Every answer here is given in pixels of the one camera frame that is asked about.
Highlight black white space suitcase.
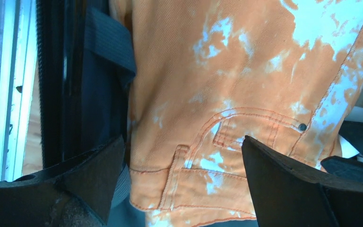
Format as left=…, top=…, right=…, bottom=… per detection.
left=35, top=0, right=363, bottom=227

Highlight aluminium corner frame post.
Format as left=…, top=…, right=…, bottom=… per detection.
left=0, top=0, right=37, bottom=182

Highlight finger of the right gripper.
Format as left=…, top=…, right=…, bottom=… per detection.
left=321, top=156, right=363, bottom=183

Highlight orange tie-dye jeans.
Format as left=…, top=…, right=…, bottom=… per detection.
left=109, top=0, right=363, bottom=227

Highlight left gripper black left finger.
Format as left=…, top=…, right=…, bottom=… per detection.
left=0, top=137, right=124, bottom=227

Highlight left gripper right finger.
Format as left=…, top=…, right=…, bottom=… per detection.
left=242, top=136, right=363, bottom=227

